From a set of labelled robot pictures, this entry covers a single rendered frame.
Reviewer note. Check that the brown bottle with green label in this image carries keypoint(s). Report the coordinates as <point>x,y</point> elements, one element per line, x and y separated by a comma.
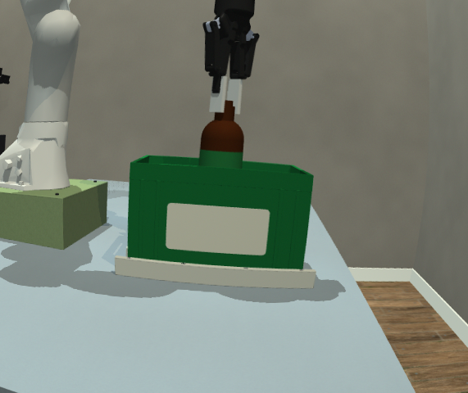
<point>222,141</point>

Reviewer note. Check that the green crate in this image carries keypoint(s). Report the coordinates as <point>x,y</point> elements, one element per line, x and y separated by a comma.
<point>247,217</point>

